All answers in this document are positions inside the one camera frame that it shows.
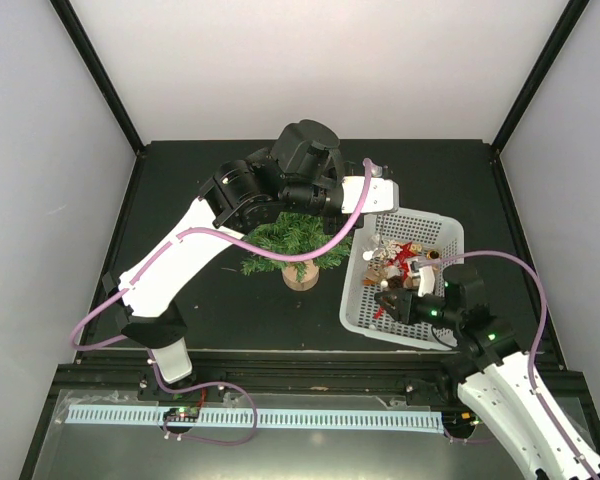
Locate left black frame post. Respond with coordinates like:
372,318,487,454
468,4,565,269
50,0,145,154

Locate white slotted cable duct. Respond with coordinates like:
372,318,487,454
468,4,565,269
65,405,444,434

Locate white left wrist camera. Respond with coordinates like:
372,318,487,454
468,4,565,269
341,176,400,214

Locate small green christmas tree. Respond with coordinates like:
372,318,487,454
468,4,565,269
241,213,352,291

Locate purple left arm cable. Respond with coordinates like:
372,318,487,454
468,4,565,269
69,157,389,446

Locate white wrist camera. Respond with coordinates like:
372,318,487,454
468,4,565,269
341,176,400,214
412,262,436,297

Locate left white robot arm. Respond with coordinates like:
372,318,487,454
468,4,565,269
110,120,376,399

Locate right circuit board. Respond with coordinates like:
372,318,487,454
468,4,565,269
443,411,481,427

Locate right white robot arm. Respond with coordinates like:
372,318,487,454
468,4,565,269
375,264,600,479

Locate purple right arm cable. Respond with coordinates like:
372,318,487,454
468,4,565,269
419,249,600,480

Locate white string lights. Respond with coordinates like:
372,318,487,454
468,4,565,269
362,214,405,263

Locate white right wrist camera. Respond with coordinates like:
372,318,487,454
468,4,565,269
412,262,436,297

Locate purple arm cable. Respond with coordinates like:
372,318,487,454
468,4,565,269
69,157,389,446
419,249,600,480

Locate black frame post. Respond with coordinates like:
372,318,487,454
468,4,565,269
50,0,145,154
491,0,590,154

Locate right black frame post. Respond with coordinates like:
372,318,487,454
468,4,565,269
491,0,590,154

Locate left green circuit board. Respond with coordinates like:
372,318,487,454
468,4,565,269
163,407,200,423

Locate red star ornament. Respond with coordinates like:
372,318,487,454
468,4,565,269
388,242,422,277

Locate white perforated plastic basket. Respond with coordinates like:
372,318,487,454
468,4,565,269
340,208,464,351

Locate red reindeer ornament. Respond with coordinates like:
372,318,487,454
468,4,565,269
373,307,386,320

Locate pine cone ornament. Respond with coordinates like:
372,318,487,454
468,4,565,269
386,276,404,290

